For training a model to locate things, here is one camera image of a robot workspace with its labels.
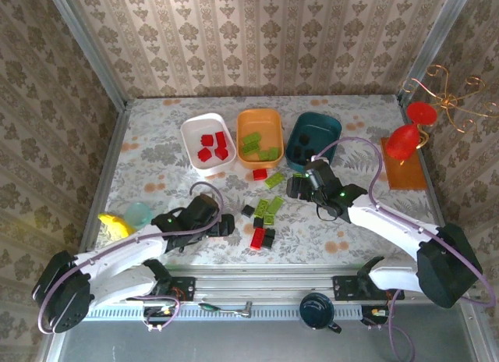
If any light teal plastic cup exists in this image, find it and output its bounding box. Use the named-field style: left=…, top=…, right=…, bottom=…
left=123, top=201, right=154, bottom=229

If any teal plastic container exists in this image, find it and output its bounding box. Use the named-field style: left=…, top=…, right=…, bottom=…
left=285, top=111, right=343, bottom=172

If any orange plastic container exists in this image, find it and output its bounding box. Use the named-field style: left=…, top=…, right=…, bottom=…
left=235, top=108, right=285, bottom=171

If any orange wooden board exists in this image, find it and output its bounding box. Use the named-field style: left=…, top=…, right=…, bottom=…
left=380, top=137, right=429, bottom=190

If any yellow toy banana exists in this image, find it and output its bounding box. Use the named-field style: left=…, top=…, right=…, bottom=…
left=97, top=212, right=136, bottom=239

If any white plastic container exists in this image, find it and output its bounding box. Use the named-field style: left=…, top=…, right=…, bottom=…
left=179, top=112, right=238, bottom=178

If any metal ratchet tool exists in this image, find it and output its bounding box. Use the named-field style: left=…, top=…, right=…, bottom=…
left=197, top=301, right=253, bottom=319

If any red plastic goblet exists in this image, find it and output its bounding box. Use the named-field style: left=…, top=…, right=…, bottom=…
left=384, top=101, right=438, bottom=161

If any grey metal shelf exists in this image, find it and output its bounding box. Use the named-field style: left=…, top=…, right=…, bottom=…
left=50, top=293, right=492, bottom=362

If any dark blue mug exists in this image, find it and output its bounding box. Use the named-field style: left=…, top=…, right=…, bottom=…
left=299, top=292, right=343, bottom=335

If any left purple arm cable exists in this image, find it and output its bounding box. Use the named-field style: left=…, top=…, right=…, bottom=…
left=37, top=181, right=225, bottom=335

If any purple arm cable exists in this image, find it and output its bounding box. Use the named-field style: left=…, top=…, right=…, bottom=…
left=315, top=137, right=497, bottom=361
left=37, top=181, right=225, bottom=335

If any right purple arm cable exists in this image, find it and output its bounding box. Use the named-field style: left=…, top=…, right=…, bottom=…
left=315, top=137, right=497, bottom=361

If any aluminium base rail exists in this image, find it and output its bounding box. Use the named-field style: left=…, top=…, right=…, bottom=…
left=58, top=264, right=483, bottom=300

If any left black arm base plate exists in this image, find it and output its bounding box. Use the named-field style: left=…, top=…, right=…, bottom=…
left=125, top=275, right=196, bottom=303

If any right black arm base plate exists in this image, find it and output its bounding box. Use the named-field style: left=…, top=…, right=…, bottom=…
left=331, top=275, right=405, bottom=301

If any grey slotted cable duct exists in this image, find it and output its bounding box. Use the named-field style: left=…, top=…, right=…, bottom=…
left=81, top=302, right=391, bottom=321

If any aluminium table side rail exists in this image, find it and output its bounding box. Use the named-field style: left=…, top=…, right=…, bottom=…
left=395, top=93, right=461, bottom=272
left=77, top=102, right=132, bottom=257

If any gold wire ornament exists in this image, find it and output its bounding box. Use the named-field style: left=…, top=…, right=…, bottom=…
left=400, top=63, right=499, bottom=136

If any aluminium frame post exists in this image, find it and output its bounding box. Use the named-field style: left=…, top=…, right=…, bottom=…
left=396, top=0, right=476, bottom=104
left=44, top=0, right=129, bottom=110

